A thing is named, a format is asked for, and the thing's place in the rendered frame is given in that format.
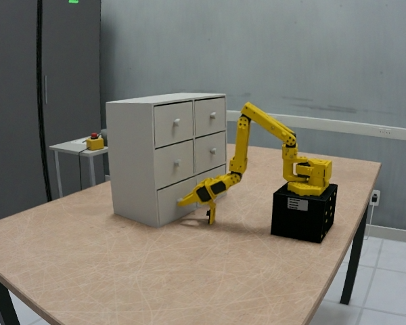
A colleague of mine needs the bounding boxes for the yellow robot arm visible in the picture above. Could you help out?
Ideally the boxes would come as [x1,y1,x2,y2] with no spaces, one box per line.
[208,102,330,196]

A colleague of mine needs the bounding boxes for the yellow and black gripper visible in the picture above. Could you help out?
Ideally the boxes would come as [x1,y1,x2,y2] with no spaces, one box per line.
[177,178,217,225]

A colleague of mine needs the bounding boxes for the grey chest of drawers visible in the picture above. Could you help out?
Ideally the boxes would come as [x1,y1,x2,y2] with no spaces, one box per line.
[106,93,227,228]

